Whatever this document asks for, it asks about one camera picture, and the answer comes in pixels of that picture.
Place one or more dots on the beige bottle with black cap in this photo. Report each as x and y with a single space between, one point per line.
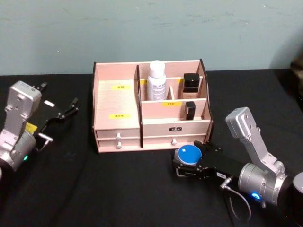
190 88

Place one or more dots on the black table cloth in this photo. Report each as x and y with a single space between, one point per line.
132 189

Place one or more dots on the round blue-lidded compact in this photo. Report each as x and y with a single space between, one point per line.
189 153

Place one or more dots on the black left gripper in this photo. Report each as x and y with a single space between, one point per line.
50 112

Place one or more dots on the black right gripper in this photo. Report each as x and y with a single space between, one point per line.
225 164

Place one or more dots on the pink drawer with white knob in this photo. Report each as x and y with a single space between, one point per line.
109 133
109 144

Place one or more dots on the white plastic bottle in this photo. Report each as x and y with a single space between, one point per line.
156 80

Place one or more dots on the black lipstick tube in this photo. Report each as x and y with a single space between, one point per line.
190 111

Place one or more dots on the wide pink drawer, white knob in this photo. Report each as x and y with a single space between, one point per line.
189 142

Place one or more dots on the pink wooden desk organizer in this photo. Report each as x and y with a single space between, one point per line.
118 104

